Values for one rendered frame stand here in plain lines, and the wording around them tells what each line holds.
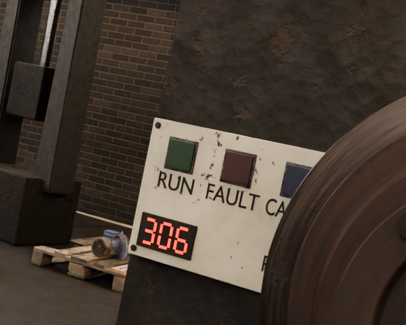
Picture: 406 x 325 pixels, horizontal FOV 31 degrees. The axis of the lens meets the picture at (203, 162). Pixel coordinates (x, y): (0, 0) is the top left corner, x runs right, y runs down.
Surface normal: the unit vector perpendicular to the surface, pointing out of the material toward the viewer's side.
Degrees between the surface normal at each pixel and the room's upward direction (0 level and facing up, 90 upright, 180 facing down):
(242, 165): 90
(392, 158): 90
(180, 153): 90
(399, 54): 90
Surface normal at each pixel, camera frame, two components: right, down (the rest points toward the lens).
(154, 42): -0.43, -0.04
